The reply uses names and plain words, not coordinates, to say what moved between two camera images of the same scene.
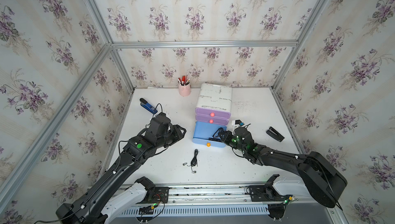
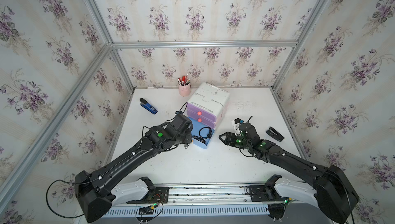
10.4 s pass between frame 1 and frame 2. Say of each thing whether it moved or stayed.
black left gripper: moved
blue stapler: stayed
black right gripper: stayed
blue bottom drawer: moved
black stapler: stayed
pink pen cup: stayed
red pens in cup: stayed
